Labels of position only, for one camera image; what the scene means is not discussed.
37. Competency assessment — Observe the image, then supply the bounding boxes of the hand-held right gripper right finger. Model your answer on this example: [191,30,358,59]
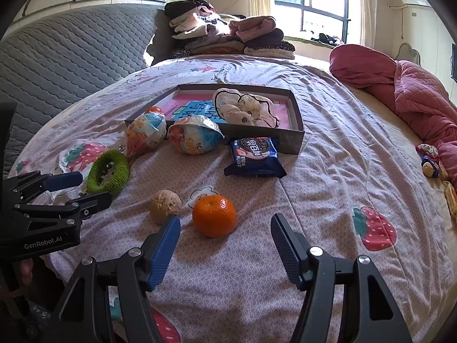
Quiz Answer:
[270,213,413,343]

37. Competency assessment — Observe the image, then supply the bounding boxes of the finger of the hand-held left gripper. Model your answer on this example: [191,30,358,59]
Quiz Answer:
[6,171,84,205]
[13,191,113,224]

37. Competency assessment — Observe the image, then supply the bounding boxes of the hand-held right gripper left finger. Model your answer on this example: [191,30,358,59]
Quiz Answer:
[53,214,181,343]

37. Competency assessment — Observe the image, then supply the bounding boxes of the green knitted scrunchie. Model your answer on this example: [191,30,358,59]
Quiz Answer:
[87,150,130,195]

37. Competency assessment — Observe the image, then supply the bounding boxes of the large orange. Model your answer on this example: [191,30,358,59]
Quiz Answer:
[192,195,237,238]

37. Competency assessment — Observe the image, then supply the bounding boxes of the egg-shaped toy package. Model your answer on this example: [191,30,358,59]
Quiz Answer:
[167,115,225,155]
[126,111,167,158]

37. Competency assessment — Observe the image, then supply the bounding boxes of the blue cookie packet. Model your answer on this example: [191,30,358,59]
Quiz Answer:
[224,137,287,178]

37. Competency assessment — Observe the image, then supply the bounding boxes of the shallow cardboard box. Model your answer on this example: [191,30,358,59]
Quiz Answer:
[124,84,305,155]

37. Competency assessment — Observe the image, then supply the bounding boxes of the person's left hand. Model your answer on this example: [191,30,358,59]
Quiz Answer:
[19,258,35,288]

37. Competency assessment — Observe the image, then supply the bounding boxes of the walnut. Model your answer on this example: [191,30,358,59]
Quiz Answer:
[149,190,182,225]

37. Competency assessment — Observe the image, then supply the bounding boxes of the grey quilted headboard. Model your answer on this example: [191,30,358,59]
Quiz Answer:
[0,3,172,179]

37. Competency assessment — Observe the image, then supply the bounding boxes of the cream spotted scrunchie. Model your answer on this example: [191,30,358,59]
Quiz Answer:
[212,88,281,128]

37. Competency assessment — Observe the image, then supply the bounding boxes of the yellow object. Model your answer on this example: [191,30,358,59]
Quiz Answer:
[443,180,457,222]

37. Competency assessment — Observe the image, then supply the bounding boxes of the floral scrunchie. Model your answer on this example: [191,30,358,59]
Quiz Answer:
[416,143,440,161]

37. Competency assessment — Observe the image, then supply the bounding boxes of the pink quilted blanket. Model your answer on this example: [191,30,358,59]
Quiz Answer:
[329,44,457,190]

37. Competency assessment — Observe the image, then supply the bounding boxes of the dark clothes on windowsill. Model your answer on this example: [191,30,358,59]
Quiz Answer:
[310,33,345,46]

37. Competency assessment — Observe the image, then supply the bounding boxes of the pile of folded clothes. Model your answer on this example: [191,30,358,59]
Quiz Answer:
[164,0,296,59]

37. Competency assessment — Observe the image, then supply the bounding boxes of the white curved chair back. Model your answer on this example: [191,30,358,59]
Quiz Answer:
[396,42,422,62]

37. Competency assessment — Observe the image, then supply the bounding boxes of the window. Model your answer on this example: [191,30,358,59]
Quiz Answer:
[271,0,352,45]

